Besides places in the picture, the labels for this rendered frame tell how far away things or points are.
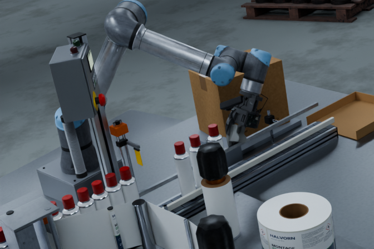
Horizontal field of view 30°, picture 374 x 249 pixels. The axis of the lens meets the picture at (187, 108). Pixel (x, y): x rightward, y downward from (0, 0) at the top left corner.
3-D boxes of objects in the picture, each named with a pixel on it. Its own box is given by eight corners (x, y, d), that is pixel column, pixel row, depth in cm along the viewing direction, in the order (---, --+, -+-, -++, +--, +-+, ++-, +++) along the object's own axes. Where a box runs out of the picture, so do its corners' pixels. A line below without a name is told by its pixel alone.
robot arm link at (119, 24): (99, 12, 230) (237, 66, 227) (110, 3, 240) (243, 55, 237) (90, 43, 235) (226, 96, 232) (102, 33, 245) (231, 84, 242)
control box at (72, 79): (64, 123, 207) (48, 63, 200) (70, 103, 222) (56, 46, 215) (98, 117, 206) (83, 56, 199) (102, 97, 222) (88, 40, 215)
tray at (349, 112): (357, 140, 263) (356, 130, 261) (307, 125, 283) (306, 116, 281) (407, 111, 278) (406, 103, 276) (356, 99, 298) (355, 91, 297)
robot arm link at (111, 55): (59, 124, 264) (112, 1, 239) (73, 108, 278) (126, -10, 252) (87, 139, 264) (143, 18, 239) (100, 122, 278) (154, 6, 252)
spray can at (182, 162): (188, 203, 232) (177, 148, 224) (179, 198, 236) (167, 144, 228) (200, 196, 235) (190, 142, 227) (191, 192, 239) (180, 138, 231)
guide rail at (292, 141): (94, 252, 212) (92, 246, 211) (92, 250, 213) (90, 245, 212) (334, 121, 266) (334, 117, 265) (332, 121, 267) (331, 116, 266)
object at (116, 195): (121, 237, 219) (107, 180, 212) (113, 232, 223) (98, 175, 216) (134, 230, 222) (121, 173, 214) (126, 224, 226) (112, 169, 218)
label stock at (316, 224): (346, 268, 184) (340, 222, 179) (272, 284, 184) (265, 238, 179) (325, 229, 203) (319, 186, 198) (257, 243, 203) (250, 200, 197)
